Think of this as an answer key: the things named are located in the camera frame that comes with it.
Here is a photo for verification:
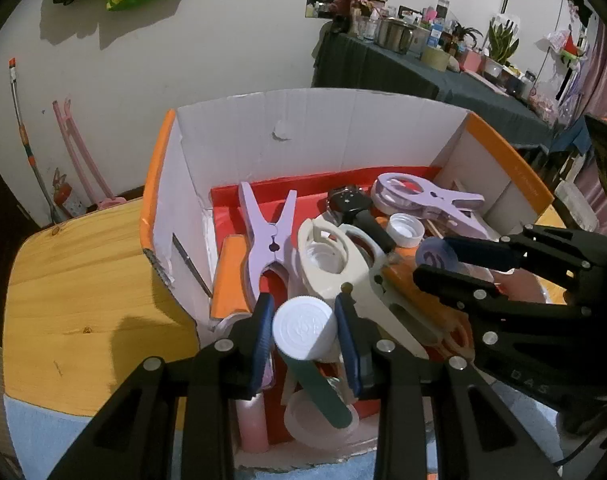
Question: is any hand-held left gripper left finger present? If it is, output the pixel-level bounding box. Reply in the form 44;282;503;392
48;292;276;480

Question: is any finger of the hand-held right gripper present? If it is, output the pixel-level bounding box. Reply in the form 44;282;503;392
413;265;591;322
441;225;607;281

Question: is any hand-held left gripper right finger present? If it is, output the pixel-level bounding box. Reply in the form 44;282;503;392
333;292;559;480

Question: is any blue plastic lid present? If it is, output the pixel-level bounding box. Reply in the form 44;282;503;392
416;237;459;271

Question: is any white ridged jar cap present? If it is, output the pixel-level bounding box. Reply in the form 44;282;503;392
272;296;337;362

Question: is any green clothespin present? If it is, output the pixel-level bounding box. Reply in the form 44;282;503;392
286;355;354;428

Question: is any large purple clip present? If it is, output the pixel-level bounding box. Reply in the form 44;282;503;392
371;172;485;241
237;181;299;311

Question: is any pink tube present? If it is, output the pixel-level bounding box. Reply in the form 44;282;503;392
236;392;270;453

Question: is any cardboard box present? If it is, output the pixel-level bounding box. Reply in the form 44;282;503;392
139;89;554;471

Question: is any person's right hand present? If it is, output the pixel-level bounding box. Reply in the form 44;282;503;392
503;270;547;306

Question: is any large beige clip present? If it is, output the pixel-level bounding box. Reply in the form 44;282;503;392
297;217;429;361

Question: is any blue cloth on chair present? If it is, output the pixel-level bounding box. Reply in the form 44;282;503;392
551;117;594;153

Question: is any olive tape roll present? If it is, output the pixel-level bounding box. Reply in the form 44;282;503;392
422;46;451;72

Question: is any side table with dark cloth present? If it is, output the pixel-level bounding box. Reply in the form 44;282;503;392
312;22;567;156

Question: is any potted plant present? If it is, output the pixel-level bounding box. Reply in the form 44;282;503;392
483;17;521;81

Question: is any clutter of bottles and jars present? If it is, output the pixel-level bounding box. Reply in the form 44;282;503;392
328;0;539;101

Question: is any watermelon decoration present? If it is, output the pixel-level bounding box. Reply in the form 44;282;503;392
546;30;589;68

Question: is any blue fluffy towel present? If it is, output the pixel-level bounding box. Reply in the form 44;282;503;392
3;392;564;480

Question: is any white refrigerator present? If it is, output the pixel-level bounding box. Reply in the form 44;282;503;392
503;0;579;61

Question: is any pink plastic hanger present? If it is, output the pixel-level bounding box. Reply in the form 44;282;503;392
52;99;126;211

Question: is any broom handle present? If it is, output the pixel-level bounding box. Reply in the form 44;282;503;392
7;57;69;223

